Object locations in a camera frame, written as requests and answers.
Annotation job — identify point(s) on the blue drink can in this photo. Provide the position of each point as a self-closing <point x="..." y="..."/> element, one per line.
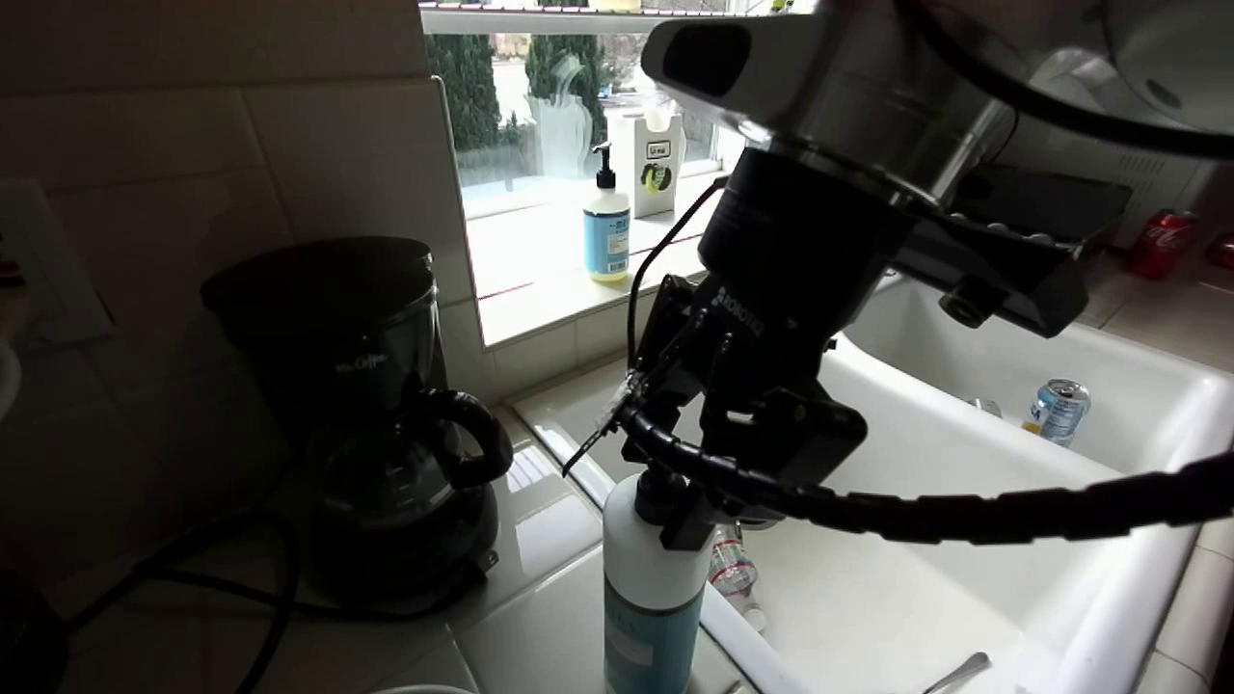
<point x="1058" y="411"/>

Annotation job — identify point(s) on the white double basin sink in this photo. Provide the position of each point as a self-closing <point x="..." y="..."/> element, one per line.
<point x="902" y="601"/>

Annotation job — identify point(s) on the blue bottle with white cap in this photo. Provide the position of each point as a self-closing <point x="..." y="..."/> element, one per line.
<point x="650" y="619"/>

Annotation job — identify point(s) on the black coffee maker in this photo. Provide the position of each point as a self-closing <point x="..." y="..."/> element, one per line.
<point x="373" y="388"/>

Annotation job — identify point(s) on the soap pump bottle blue label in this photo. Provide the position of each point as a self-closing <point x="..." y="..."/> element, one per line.
<point x="609" y="238"/>

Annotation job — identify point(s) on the window with white sill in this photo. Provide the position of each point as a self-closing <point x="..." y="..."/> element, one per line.
<point x="540" y="292"/>

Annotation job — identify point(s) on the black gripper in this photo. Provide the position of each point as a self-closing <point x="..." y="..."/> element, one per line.
<point x="756" y="411"/>

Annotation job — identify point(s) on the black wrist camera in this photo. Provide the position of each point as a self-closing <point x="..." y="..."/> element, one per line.
<point x="1015" y="276"/>

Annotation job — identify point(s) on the red object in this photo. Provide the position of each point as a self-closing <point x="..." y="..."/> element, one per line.
<point x="1161" y="244"/>

